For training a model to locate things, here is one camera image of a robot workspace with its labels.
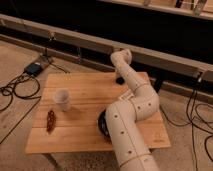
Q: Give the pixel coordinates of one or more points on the black power adapter box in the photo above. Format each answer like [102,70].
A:
[33,69]

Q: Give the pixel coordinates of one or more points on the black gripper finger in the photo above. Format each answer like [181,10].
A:
[120,80]

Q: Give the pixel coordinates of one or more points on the wooden table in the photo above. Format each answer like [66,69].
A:
[75,130]

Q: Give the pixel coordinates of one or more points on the dark ceramic bowl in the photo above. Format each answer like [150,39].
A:
[103,126]

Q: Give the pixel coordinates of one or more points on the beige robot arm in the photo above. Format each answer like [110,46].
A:
[131,151]

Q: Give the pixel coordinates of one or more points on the dried red chili pepper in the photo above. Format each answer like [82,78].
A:
[51,119]

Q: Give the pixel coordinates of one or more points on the translucent white cup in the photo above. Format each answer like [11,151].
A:
[62,98]

